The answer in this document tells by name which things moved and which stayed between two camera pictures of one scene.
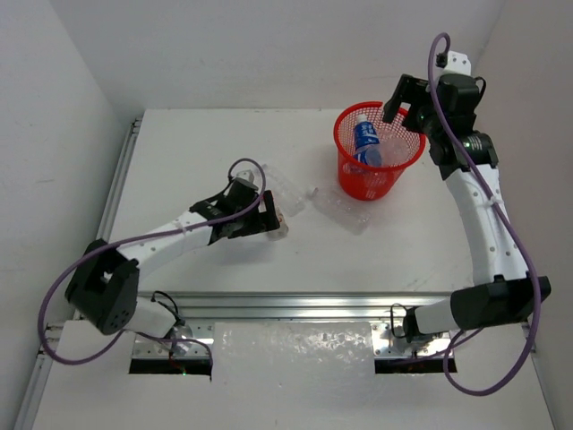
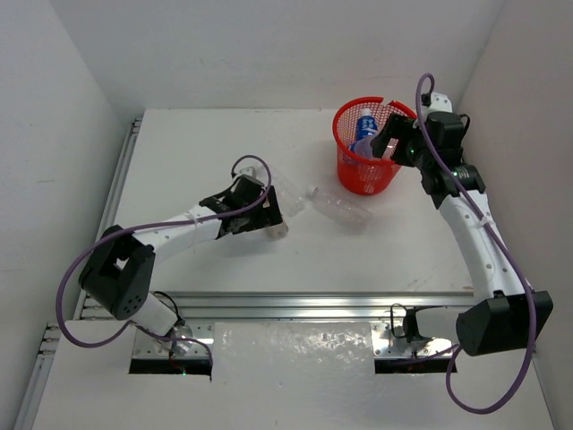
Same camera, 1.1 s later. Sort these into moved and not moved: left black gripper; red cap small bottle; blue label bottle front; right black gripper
Moved: right black gripper; blue label bottle front
Not moved: left black gripper; red cap small bottle
